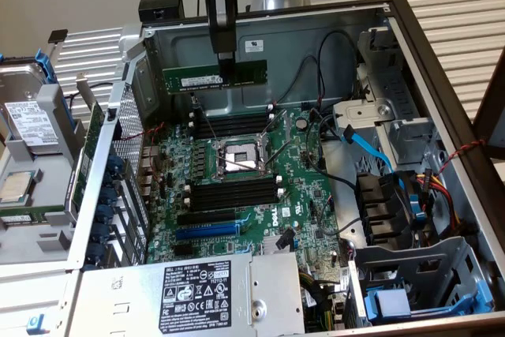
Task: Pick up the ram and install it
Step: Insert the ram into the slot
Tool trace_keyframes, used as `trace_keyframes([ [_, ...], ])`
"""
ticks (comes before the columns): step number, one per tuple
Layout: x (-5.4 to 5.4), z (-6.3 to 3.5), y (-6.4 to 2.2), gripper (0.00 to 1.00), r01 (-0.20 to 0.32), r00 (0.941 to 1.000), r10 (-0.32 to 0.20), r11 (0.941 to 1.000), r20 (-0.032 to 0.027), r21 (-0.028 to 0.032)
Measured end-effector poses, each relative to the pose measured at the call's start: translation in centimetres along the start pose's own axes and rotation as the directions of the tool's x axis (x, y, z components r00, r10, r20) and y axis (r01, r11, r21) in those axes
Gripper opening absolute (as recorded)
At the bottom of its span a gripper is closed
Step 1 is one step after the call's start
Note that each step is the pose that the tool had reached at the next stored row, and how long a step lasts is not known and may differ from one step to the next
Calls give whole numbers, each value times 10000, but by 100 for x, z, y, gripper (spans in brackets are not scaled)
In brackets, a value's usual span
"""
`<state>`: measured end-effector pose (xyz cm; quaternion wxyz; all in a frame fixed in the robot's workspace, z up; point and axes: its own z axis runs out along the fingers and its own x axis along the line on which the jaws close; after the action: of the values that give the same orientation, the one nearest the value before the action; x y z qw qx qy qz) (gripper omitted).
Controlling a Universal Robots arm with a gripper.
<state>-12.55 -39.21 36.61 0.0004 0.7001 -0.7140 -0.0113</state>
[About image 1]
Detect silver hard disk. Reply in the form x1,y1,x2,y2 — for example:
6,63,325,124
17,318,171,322
0,61,62,151

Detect red black twisted wire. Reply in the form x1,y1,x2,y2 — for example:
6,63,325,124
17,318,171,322
436,138,488,175

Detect green graphics card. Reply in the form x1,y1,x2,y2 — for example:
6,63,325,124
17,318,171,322
65,72,107,222

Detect silver CPU chip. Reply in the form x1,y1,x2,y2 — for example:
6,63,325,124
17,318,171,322
0,170,36,205

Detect black box device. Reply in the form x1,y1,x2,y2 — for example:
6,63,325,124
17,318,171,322
137,0,186,25

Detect green motherboard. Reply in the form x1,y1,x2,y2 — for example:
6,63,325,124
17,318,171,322
141,106,352,271

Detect blue hard disk frame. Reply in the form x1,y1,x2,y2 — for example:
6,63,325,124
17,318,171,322
33,47,78,133

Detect thin red wire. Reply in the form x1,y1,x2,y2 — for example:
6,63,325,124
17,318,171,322
119,122,166,141

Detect grey parts rack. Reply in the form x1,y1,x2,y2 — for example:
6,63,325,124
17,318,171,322
0,83,86,267

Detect thick black wire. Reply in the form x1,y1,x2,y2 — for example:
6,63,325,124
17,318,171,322
305,110,359,193

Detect long black expansion slot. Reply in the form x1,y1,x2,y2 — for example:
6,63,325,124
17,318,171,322
176,209,238,227

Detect green RAM stick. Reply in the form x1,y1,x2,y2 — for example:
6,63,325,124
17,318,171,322
0,213,44,226
162,59,268,95

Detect metal locking lever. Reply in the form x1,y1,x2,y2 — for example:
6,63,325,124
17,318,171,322
191,92,223,147
264,142,296,167

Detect blue disk caddy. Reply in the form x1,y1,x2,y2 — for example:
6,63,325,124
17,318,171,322
361,279,496,324

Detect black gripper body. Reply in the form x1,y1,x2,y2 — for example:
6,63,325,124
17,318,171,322
203,0,240,54

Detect black clamp block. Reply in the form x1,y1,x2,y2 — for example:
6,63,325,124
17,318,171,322
47,28,69,44

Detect open PC case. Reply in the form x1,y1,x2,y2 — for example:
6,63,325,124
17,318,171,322
65,0,505,337

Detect blue release button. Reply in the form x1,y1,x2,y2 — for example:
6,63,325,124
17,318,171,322
25,313,45,335

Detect CPU socket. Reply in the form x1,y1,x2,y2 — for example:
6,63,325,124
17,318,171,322
211,131,275,180

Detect silver metal disk bay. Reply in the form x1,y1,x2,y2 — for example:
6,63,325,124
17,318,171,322
332,24,439,167

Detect blue SATA wire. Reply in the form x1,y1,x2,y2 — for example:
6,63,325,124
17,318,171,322
342,124,407,192

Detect yellow red power wires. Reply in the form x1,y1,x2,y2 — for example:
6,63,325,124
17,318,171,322
417,169,463,238

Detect blue expansion slot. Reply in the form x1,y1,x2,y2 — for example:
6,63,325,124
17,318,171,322
175,222,241,241

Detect silver power supply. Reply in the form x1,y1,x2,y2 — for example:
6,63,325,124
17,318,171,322
74,252,305,337

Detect grey disk bay cage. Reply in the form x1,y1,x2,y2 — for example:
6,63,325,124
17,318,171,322
346,235,496,328

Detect silver chipset heat sink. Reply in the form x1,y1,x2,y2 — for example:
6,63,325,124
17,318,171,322
260,235,297,256

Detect blue card retention clip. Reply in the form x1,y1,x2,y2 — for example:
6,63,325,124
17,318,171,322
85,242,107,263
98,185,118,207
91,223,111,244
105,154,125,175
95,204,114,226

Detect thin black wire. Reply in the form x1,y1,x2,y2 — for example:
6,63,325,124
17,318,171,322
275,55,324,106
316,28,360,111
315,194,358,238
62,81,115,114

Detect metal socket cover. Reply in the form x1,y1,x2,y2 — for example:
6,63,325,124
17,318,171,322
258,107,295,147

